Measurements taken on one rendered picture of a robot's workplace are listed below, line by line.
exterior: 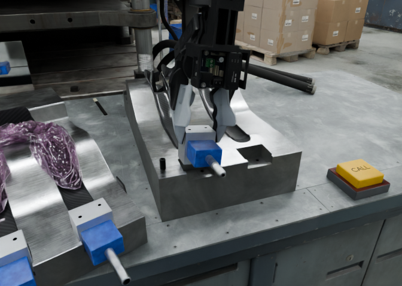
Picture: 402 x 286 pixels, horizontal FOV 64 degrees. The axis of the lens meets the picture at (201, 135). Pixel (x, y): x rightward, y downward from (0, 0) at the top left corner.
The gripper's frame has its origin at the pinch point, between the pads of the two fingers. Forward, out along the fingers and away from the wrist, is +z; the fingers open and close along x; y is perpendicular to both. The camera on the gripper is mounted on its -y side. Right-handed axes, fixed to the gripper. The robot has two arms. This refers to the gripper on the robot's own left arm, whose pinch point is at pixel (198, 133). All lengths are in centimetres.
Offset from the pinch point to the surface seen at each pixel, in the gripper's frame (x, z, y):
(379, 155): 45.5, 7.7, -4.0
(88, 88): -16, 8, -76
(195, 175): 0.6, 8.0, -1.4
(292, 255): 24.4, 28.7, -1.1
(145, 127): -5.2, 4.4, -17.7
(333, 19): 311, -47, -341
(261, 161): 13.3, 6.2, -1.6
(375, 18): 542, -71, -489
